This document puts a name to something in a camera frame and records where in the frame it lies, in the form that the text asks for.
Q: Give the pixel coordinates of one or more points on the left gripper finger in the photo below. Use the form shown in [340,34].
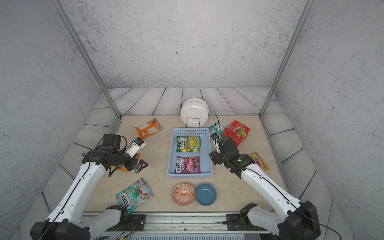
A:
[142,164]
[136,169]

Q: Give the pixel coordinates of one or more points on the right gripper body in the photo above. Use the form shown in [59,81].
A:
[219,158]

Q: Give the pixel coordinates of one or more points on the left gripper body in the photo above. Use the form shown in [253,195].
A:
[123,158]

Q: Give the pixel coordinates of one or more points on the teal Fox's candy bag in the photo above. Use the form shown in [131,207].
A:
[135,195]

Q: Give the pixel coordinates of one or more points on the light blue plastic basket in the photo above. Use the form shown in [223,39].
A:
[205,161]

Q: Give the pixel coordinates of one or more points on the purple Fox's berries candy bag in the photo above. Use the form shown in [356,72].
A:
[188,165]

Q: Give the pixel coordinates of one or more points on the green yellow Fox's candy bag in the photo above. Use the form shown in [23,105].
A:
[188,144]

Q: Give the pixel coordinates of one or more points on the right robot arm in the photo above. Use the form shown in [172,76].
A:
[291,218]

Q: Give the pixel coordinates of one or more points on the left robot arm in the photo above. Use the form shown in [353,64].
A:
[64,222]

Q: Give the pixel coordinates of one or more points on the red candy bag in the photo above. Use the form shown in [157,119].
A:
[236,131]

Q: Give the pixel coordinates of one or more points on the orange Fox's candy bag back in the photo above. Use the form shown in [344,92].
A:
[148,128]

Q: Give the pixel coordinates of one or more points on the blue bowl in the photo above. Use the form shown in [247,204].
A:
[205,194]

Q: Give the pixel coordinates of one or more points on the orange patterned bowl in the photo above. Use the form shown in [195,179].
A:
[183,194]

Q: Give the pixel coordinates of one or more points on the white plates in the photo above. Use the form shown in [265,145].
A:
[196,108]

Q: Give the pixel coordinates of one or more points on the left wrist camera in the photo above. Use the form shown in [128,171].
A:
[135,146]

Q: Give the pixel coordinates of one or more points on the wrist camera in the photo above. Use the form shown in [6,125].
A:
[135,146]
[215,137]

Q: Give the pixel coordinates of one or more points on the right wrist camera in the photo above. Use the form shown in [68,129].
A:
[215,137]

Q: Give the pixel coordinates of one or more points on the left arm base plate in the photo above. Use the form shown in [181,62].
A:
[129,223]

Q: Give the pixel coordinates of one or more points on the metal wire plate rack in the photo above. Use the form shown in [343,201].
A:
[193,122]

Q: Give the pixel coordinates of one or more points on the aluminium front rail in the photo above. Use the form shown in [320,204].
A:
[187,226]

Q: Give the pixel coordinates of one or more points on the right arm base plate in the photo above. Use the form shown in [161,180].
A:
[235,222]

